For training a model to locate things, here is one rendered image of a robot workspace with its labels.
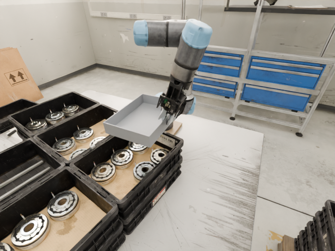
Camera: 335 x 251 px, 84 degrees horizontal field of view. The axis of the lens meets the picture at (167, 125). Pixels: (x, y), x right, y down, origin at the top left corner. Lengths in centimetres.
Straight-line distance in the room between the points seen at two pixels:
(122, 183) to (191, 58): 57
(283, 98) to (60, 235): 247
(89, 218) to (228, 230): 54
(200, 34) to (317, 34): 289
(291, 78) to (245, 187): 175
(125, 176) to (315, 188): 184
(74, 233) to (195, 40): 70
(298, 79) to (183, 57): 212
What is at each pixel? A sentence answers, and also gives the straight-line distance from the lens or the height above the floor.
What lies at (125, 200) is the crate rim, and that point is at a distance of 67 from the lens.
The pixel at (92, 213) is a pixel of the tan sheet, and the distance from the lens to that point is 79.
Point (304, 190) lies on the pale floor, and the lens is 220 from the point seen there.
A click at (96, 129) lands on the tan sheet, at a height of 83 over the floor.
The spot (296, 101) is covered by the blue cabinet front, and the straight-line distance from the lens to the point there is 267.
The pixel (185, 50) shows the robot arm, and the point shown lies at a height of 136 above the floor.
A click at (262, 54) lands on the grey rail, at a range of 245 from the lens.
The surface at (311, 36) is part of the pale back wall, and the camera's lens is 334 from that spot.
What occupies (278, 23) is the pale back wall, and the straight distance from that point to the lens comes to 328.
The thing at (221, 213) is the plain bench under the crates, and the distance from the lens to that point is 93.
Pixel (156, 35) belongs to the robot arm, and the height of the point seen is 137.
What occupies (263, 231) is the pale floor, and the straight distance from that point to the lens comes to 179.
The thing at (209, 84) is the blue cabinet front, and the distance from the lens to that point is 268.
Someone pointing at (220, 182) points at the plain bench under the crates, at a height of 70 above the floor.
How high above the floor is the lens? 148
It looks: 36 degrees down
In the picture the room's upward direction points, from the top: straight up
